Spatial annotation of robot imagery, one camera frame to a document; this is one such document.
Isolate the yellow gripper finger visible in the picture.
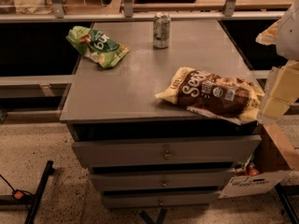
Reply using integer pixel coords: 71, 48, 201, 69
255, 21, 280, 46
261, 62, 299, 120

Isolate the brown chip bag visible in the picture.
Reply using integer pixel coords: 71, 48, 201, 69
155, 67, 264, 125

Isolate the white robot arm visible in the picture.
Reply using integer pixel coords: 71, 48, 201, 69
256, 0, 299, 124

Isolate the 7up soda can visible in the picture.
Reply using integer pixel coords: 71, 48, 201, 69
153, 12, 171, 49

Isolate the green chip bag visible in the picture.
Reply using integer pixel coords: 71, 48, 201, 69
66, 26, 130, 69

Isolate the cardboard box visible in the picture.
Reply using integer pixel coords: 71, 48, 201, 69
220, 124, 299, 199

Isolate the top grey drawer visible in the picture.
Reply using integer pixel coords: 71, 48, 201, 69
72, 135, 261, 167

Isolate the grey drawer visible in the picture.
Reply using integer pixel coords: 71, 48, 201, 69
101, 190, 221, 209
91, 168, 234, 191
72, 135, 261, 167

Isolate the orange bottle in box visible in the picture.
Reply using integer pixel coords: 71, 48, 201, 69
247, 162, 260, 175

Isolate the grey drawer cabinet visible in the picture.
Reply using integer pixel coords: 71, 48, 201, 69
61, 21, 260, 197

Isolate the middle grey drawer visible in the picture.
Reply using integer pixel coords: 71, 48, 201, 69
91, 168, 234, 191

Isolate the bottom grey drawer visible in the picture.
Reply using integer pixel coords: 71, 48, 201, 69
101, 190, 221, 209

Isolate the black floor stand bar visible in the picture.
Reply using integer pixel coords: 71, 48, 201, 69
24, 161, 55, 224

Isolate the orange cable clip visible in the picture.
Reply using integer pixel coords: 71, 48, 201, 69
12, 189, 24, 200

